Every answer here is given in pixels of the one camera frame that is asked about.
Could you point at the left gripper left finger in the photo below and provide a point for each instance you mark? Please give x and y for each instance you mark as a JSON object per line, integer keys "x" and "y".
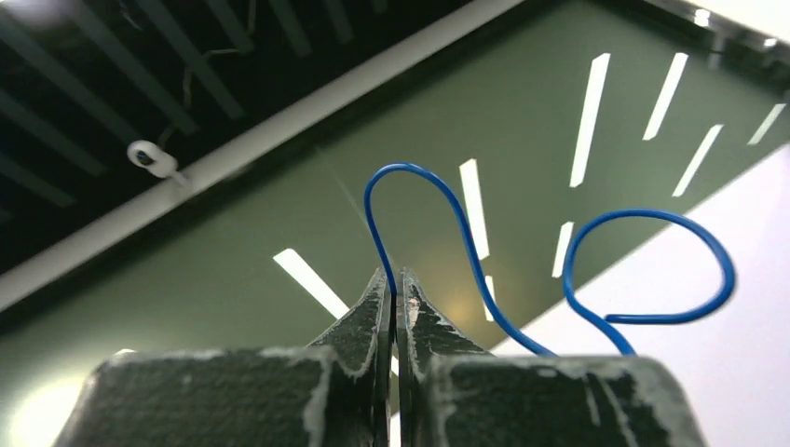
{"x": 331, "y": 392}

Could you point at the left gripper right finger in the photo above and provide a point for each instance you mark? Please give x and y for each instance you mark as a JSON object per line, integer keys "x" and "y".
{"x": 455, "y": 393}

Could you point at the ceiling camera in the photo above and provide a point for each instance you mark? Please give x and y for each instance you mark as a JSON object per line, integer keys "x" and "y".
{"x": 151, "y": 157}

